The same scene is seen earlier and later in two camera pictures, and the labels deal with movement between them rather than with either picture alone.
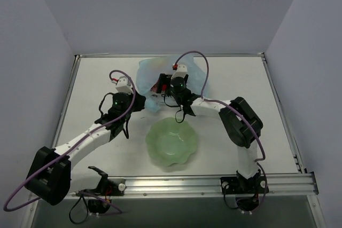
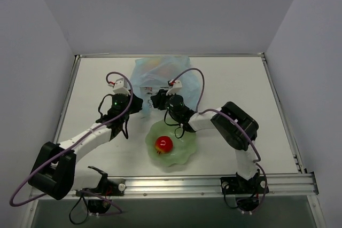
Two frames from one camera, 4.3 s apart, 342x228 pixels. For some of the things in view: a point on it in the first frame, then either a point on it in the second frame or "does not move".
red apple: [154, 87] -> [163, 144]
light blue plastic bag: [148, 73] does not move
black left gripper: [139, 101] does not move
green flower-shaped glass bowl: [169, 142] does not move
